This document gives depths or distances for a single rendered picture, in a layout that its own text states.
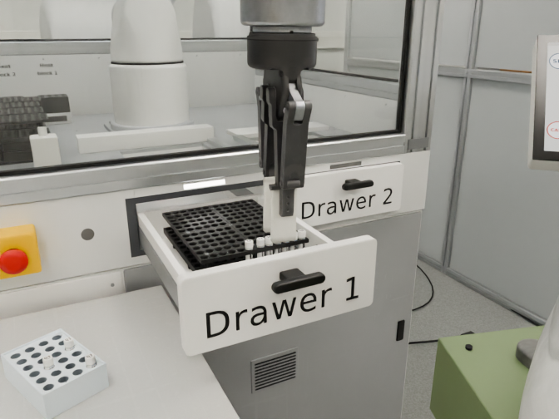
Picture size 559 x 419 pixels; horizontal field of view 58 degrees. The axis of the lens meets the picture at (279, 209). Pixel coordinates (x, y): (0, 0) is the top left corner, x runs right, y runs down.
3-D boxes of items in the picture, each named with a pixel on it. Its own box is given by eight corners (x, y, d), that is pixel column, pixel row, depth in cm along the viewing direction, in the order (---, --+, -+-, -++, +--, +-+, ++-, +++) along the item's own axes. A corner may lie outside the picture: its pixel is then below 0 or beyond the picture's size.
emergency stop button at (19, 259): (30, 273, 78) (26, 249, 76) (1, 278, 76) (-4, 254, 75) (29, 265, 80) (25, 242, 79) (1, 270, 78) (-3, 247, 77)
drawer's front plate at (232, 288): (373, 305, 76) (378, 238, 72) (185, 357, 64) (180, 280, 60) (366, 299, 77) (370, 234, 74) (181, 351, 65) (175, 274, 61)
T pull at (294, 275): (326, 283, 66) (326, 273, 65) (274, 296, 62) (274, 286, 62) (312, 272, 69) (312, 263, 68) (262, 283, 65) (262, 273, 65)
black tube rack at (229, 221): (308, 275, 81) (309, 239, 79) (203, 300, 74) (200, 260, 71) (252, 229, 100) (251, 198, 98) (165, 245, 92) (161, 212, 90)
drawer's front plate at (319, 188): (400, 209, 116) (404, 163, 112) (289, 230, 104) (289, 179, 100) (395, 207, 117) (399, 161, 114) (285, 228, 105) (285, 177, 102)
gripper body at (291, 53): (330, 31, 51) (326, 122, 54) (302, 29, 58) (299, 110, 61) (258, 30, 48) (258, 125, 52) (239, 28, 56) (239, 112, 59)
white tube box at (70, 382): (109, 386, 67) (106, 362, 66) (47, 421, 61) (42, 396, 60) (64, 349, 75) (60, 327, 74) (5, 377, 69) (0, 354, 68)
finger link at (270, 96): (299, 86, 56) (303, 86, 54) (301, 186, 58) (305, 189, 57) (264, 87, 55) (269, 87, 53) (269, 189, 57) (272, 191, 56)
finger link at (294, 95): (294, 71, 55) (311, 66, 50) (295, 119, 56) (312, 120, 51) (273, 71, 54) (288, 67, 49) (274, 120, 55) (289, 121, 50)
